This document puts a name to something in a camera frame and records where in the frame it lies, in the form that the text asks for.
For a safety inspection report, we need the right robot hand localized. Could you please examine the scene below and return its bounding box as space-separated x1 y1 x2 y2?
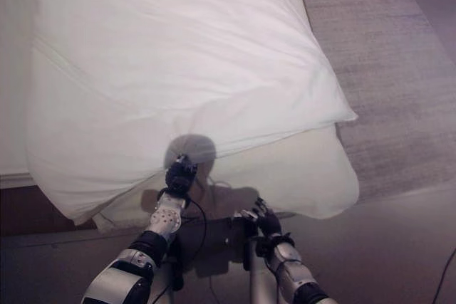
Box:
233 196 284 238

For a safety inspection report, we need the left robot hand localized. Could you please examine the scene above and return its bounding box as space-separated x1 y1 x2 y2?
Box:
164 153 199 194

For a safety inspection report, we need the white duvet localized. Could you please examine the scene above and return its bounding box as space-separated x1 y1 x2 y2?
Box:
26 0 359 227

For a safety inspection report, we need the white sheeted mattress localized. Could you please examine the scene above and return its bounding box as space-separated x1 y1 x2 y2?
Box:
0 0 359 236

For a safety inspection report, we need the gray rug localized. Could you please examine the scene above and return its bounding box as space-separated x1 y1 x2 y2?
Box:
291 0 456 206

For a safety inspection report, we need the black robot wrist cable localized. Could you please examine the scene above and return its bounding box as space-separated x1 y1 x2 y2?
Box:
153 196 208 301

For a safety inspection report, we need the black floor cable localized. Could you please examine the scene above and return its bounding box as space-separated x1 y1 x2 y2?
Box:
430 248 456 304

